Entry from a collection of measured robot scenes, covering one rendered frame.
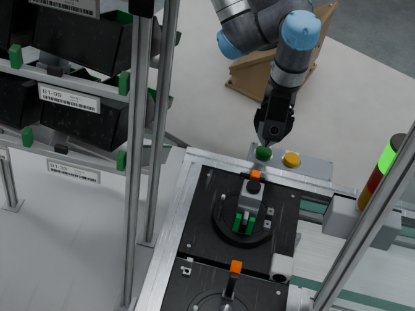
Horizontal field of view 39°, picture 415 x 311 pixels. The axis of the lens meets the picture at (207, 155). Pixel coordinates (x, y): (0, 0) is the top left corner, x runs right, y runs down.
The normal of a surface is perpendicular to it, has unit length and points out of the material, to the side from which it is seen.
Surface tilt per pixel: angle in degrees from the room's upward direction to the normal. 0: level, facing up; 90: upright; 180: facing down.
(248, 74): 90
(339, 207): 0
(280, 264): 0
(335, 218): 90
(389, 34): 1
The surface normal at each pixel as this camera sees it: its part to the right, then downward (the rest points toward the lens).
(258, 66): -0.50, 0.61
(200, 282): 0.13, -0.65
